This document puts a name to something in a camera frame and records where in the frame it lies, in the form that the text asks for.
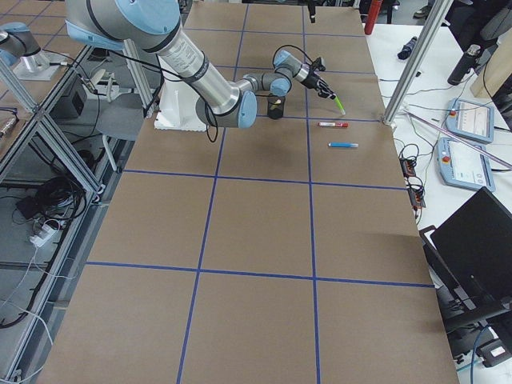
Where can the white pedestal column base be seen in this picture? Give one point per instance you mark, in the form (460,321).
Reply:
(177,104)

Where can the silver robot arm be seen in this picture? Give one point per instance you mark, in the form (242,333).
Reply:
(156,28)

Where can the red cylinder bottle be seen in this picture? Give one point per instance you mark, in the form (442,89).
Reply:
(372,16)

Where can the blue teach pendant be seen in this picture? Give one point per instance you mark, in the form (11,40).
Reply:
(470,120)
(462,167)

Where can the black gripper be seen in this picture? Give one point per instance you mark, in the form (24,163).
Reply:
(314,82)

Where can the upper blue teach pendant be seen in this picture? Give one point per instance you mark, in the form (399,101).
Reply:
(470,120)

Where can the lower blue teach pendant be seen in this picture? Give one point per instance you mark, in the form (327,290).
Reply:
(462,167)

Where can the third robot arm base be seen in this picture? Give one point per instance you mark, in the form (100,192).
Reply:
(20,48)

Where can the grey office chair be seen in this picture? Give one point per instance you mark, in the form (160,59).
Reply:
(122,117)

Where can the red white marker pen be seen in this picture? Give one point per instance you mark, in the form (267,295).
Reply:
(333,124)

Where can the green highlighter pen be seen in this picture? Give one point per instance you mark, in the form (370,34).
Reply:
(339,105)

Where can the orange black circuit board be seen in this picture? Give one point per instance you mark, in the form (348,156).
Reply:
(408,167)

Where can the yellow highlighter pen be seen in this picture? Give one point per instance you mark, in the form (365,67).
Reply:
(275,105)

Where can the black water bottle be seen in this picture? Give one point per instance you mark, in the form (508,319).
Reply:
(465,63)

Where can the blue marker pen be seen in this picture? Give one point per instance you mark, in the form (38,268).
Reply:
(344,145)

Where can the black laptop on stand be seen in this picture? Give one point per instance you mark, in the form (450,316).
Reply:
(471,253)

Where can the aluminium frame post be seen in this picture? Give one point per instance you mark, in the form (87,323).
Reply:
(427,35)

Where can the black mesh pen cup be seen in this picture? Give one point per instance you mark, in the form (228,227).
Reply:
(278,112)

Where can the folded dark blue umbrella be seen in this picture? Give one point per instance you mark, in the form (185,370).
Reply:
(407,49)

